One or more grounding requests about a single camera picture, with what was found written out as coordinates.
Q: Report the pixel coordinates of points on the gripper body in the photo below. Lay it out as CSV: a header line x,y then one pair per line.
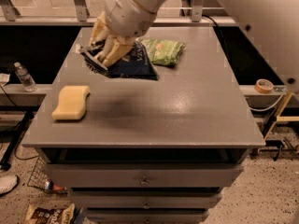
x,y
127,15

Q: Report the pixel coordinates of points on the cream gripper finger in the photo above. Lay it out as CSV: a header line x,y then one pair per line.
x,y
119,47
100,35

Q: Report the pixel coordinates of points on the blue chip bag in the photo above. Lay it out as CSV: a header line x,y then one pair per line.
x,y
135,64

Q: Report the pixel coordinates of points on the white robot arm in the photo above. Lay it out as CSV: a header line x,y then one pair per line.
x,y
271,26

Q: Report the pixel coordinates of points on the green chip bag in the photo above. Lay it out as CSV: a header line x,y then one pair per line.
x,y
163,52

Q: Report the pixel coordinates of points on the yellow sponge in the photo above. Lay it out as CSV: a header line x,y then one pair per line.
x,y
71,103

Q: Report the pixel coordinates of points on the brown snack bag on floor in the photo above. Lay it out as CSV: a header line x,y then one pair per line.
x,y
38,215

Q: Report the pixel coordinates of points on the clear plastic water bottle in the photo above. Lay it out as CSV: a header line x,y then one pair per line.
x,y
24,77

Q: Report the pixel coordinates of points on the grey drawer cabinet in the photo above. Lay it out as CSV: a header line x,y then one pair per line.
x,y
194,113

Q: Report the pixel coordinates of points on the top drawer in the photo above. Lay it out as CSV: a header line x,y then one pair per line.
x,y
158,175

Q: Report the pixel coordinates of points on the drawer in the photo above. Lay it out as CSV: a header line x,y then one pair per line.
x,y
147,216
158,175
146,199

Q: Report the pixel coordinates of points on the roll of tape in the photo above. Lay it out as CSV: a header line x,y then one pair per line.
x,y
263,86

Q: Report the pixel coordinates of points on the middle drawer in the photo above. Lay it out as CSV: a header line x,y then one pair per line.
x,y
146,199

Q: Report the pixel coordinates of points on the bottom drawer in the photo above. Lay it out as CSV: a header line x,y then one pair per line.
x,y
147,216

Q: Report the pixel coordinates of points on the white shoe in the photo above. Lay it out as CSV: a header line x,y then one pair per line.
x,y
8,183

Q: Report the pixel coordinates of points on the metal railing frame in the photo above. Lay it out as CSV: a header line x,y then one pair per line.
x,y
84,12

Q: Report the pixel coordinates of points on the wire basket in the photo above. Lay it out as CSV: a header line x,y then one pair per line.
x,y
38,179

